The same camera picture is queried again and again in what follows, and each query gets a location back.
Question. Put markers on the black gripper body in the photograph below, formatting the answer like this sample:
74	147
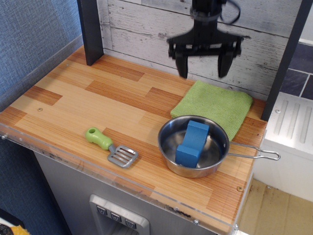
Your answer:
204	39

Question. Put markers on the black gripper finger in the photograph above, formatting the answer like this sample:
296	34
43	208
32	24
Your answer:
224	63
182	65

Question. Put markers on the green rag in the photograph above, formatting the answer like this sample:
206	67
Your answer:
227	108

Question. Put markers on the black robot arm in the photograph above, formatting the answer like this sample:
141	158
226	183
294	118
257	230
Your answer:
207	11

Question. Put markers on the white ribbed sink drainer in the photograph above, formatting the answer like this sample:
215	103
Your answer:
291	123

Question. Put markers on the blue wooden block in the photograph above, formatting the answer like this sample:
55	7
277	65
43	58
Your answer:
189	151

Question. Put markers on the silver dispenser panel with buttons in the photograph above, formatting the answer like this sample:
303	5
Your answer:
112	219

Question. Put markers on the yellow object at corner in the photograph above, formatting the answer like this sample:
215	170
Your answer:
15	230

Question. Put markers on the dark grey right post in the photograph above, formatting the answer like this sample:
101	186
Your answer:
296	32

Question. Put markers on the dark grey post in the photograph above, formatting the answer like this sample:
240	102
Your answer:
296	32
91	32

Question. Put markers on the silver pot with wire handle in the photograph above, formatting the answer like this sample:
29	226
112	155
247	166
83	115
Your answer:
214	152

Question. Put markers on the dark grey left post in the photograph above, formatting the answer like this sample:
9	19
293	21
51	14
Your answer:
91	32

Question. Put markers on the green-handled toy spatula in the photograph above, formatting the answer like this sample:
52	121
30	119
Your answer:
121	156

